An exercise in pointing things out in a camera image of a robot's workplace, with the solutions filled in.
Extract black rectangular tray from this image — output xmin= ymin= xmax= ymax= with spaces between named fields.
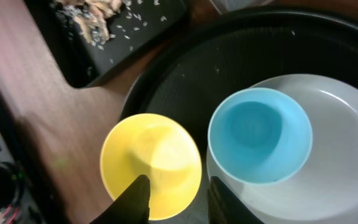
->
xmin=25 ymin=0 xmax=189 ymax=89

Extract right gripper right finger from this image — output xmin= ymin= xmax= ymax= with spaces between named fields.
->
xmin=208 ymin=176 xmax=264 ymax=224

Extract black round tray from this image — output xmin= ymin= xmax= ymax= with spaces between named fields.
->
xmin=121 ymin=7 xmax=358 ymax=223

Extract yellow bowl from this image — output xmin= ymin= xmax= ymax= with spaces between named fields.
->
xmin=99 ymin=113 xmax=202 ymax=221

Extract blue cup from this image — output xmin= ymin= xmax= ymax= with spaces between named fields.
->
xmin=208 ymin=88 xmax=313 ymax=185

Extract grey plate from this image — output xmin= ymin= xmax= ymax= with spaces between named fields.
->
xmin=206 ymin=74 xmax=358 ymax=224

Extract food scraps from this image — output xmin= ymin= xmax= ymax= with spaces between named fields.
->
xmin=50 ymin=0 xmax=167 ymax=65

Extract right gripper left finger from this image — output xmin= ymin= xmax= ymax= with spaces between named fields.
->
xmin=90 ymin=175 xmax=150 ymax=224

